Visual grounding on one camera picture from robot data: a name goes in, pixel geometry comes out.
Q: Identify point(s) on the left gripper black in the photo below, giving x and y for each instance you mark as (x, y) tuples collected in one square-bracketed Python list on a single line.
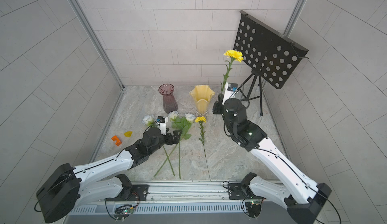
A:
[(176, 140)]

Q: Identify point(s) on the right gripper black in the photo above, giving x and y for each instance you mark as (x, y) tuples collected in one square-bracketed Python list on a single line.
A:
[(217, 106)]

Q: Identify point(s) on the yellow carnation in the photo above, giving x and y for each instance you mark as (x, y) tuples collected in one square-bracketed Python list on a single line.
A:
[(201, 121), (232, 55)]

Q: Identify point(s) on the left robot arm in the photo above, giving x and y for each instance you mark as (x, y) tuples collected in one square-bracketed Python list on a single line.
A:
[(71, 186)]

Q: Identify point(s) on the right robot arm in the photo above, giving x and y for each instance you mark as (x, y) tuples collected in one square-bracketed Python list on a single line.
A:
[(302, 197)]

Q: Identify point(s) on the yellow wavy vase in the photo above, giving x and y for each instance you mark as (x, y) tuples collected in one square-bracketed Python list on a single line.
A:
[(202, 95)]

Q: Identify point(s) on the purple glass vase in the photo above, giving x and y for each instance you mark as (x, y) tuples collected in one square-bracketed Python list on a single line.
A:
[(169, 102)]

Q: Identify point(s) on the yellow wedge block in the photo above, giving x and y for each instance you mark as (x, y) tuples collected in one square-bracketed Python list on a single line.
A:
[(128, 134)]

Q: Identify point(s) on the orange arch block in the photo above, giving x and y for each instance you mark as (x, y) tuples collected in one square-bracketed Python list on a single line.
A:
[(116, 140)]

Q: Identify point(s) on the black perforated music stand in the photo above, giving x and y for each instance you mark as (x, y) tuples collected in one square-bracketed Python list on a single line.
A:
[(271, 56)]

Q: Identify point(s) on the left circuit board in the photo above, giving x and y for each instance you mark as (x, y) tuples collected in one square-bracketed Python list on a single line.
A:
[(124, 211)]

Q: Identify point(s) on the circuit board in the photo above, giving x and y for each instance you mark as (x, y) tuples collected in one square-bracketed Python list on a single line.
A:
[(252, 209), (124, 211)]

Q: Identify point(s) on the right circuit board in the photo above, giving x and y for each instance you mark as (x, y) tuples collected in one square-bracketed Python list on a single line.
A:
[(252, 209)]

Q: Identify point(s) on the ventilation grille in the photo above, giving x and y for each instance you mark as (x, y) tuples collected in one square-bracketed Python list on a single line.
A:
[(165, 208)]

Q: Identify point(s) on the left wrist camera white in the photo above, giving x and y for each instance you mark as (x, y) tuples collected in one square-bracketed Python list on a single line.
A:
[(161, 124)]

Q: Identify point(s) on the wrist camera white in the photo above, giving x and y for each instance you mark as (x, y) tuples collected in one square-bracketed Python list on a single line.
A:
[(230, 91), (161, 124)]

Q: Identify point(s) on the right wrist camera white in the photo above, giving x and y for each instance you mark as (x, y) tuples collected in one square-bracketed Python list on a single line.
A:
[(230, 91)]

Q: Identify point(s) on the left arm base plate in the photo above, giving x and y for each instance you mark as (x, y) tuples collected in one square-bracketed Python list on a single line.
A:
[(135, 193)]

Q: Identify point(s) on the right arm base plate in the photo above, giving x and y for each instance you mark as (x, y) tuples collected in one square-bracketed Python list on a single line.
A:
[(239, 191)]

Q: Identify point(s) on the aluminium rail frame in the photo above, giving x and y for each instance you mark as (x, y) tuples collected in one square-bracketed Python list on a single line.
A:
[(196, 190)]

